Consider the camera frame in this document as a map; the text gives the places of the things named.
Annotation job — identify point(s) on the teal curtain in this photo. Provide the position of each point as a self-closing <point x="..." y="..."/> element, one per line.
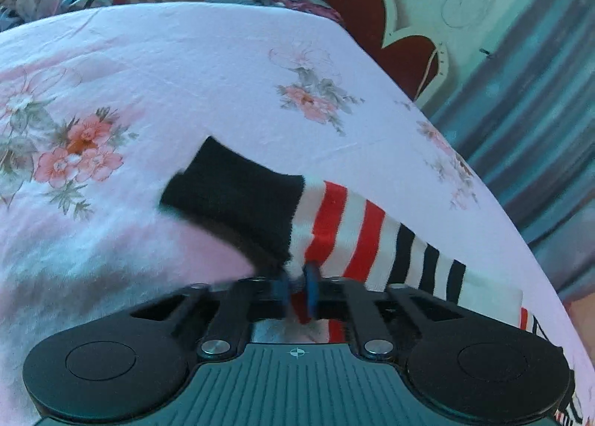
<point x="534" y="105"/>

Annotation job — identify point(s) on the red black white striped sock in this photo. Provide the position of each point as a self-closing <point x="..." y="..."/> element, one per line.
<point x="334" y="221"/>

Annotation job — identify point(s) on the pink floral bedsheet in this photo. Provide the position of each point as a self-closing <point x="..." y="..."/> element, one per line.
<point x="186" y="82"/>

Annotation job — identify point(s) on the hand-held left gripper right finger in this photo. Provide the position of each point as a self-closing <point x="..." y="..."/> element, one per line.
<point x="310" y="287"/>

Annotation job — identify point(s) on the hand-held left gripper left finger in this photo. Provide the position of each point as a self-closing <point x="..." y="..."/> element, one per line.
<point x="280" y="292"/>

